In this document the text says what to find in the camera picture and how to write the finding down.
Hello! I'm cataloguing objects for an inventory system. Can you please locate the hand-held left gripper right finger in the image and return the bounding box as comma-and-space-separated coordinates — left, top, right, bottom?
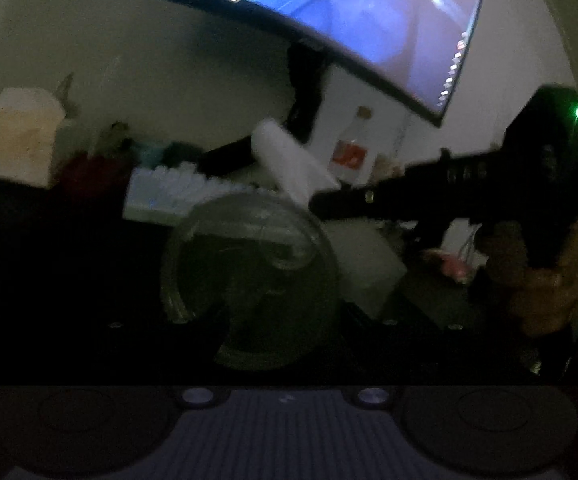
338, 302, 490, 406

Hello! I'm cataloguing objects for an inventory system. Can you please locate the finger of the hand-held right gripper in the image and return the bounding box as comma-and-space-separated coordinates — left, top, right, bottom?
408, 217, 454, 252
309, 151, 508, 222

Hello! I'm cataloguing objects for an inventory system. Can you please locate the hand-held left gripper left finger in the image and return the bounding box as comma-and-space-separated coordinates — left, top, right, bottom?
94, 282, 272, 406

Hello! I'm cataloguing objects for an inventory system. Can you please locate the clear glass jar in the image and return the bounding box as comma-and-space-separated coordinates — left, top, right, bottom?
161, 192, 343, 372

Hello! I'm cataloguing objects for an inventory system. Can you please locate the white paper towel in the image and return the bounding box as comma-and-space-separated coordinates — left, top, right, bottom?
251, 117, 408, 322

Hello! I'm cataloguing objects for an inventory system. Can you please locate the person's right hand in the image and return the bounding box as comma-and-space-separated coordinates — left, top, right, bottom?
476, 219, 578, 339

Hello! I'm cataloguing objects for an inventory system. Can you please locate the cola bottle with red label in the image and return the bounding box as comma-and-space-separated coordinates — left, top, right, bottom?
331, 106, 373, 187

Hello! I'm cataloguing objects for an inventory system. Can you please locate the black monitor stand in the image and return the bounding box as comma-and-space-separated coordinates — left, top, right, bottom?
199, 42, 328, 174

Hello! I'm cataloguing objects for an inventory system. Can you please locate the white computer keyboard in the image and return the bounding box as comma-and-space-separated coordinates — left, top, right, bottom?
122, 165, 271, 226

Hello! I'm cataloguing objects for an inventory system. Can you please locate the curved computer monitor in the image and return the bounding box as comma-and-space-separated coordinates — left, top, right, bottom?
76, 0, 485, 127

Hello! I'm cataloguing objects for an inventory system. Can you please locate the dark round cup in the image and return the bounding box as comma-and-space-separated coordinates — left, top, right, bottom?
164, 142, 200, 166

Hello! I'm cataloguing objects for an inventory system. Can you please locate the teal bowl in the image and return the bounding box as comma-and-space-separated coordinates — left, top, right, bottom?
134, 142, 165, 166

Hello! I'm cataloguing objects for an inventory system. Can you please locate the dark red box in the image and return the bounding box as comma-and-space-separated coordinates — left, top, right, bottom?
64, 155, 130, 196

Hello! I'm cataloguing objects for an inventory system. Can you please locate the wooden tissue box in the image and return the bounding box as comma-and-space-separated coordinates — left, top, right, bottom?
0, 109, 65, 189

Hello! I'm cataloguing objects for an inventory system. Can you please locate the white tissue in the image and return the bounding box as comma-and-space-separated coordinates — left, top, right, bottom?
0, 87, 65, 116

